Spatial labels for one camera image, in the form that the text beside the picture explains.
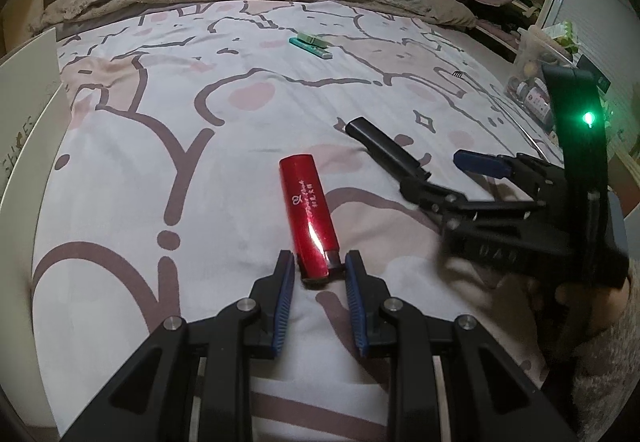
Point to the person's right hand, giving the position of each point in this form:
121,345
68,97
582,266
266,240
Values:
517,297

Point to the plain black lighter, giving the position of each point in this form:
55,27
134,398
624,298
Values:
380,142

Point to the clear plastic storage box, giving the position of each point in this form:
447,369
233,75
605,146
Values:
535,67

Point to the beige duvet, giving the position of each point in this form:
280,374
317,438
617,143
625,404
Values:
445,7

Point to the black carton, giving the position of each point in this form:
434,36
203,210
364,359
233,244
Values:
597,72

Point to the teal lighter with painted figure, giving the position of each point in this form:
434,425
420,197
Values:
321,53

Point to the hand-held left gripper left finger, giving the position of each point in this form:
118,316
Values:
285,302

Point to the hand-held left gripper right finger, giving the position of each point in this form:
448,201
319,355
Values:
355,302

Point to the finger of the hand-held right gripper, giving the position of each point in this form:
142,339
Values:
430,197
480,162

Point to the red lighter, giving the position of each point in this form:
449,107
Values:
305,207

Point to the mint green lighter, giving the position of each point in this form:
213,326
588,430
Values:
305,41

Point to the white shoe box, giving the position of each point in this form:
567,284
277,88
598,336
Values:
25,122

